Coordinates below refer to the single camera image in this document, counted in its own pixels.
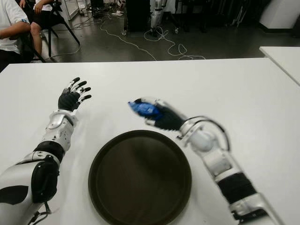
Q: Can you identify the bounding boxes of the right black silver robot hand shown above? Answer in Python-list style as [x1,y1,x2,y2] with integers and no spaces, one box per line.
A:
[133,96,189,131]

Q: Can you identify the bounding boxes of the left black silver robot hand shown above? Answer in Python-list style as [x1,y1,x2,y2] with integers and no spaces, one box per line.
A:
[58,77,92,113]

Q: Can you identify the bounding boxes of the blue Oreo cookie packet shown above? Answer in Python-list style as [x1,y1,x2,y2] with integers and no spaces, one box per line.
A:
[127,98,164,120]

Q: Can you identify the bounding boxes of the round dark brown tray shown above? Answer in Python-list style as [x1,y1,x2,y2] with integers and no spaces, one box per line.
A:
[88,129,193,225]

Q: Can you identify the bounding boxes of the black folding chair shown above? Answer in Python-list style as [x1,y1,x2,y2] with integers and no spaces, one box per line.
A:
[41,0,81,59]
[20,30,47,63]

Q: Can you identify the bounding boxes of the seated person in black shorts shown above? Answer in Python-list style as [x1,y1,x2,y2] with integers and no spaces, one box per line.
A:
[20,0,56,61]

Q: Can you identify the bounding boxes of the black wheeled stand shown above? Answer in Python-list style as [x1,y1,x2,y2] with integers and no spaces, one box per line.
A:
[167,10,182,34]

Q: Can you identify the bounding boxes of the white cabinet panel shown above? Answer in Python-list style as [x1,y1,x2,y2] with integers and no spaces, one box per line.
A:
[62,0,80,21]

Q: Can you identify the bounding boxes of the seated person in white shirt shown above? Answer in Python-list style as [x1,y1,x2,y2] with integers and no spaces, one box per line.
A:
[0,0,31,71]

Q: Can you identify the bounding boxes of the silver humanoid robot legs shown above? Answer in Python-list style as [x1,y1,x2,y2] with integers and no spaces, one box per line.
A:
[150,0,167,37]

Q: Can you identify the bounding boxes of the black cabinet on casters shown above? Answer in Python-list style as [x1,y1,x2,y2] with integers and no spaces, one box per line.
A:
[126,0,152,36]

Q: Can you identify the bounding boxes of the metal folding rods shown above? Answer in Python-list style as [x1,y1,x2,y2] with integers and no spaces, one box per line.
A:
[231,4,245,28]

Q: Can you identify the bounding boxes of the white neighbouring table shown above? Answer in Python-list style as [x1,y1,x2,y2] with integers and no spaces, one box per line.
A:
[259,46,300,86]

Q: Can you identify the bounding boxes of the white curved pillar base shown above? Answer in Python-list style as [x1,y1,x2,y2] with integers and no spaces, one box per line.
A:
[258,0,300,32]

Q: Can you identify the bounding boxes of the black cable bundle right arm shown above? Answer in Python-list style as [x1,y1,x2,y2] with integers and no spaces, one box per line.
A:
[192,115,232,150]

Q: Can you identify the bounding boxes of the white cable on floor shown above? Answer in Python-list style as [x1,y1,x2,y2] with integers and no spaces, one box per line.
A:
[100,18,207,61]

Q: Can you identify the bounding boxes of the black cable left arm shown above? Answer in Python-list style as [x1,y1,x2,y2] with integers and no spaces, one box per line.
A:
[25,201,52,225]

